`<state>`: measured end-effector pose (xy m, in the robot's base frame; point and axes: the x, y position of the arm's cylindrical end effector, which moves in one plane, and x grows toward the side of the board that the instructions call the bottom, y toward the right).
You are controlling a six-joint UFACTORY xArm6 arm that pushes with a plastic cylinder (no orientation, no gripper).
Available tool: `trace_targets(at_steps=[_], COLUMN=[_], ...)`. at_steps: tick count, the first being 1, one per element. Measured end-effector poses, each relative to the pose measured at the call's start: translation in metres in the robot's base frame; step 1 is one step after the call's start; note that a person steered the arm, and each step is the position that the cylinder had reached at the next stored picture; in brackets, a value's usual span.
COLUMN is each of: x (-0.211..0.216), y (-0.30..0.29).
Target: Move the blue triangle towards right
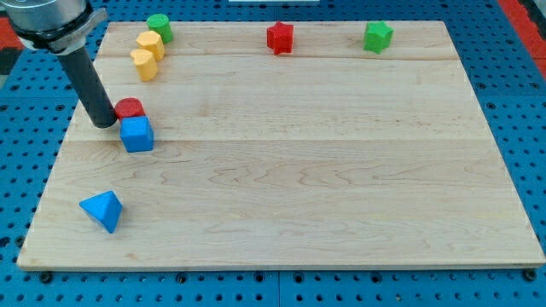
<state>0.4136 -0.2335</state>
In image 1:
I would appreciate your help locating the green cylinder block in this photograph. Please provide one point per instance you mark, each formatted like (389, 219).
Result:
(160, 23)

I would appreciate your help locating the wooden board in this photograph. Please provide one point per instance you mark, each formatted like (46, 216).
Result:
(327, 158)

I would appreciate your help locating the blue cube block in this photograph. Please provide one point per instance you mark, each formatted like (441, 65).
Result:
(136, 134)

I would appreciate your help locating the yellow heart block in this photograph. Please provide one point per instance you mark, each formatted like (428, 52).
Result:
(152, 42)
(145, 64)

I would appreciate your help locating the red star block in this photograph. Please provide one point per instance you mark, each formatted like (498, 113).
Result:
(279, 38)

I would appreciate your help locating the yellow heart block rear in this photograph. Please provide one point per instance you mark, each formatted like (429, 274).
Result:
(152, 42)

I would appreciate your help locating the red cylinder block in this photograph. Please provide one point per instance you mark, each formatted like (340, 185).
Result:
(129, 107)

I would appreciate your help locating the blue triangle block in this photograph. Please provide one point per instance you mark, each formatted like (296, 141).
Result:
(104, 208)

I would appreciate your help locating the yellow heart block front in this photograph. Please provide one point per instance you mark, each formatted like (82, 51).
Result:
(145, 64)

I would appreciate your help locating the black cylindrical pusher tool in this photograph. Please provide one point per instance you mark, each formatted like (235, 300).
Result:
(83, 76)

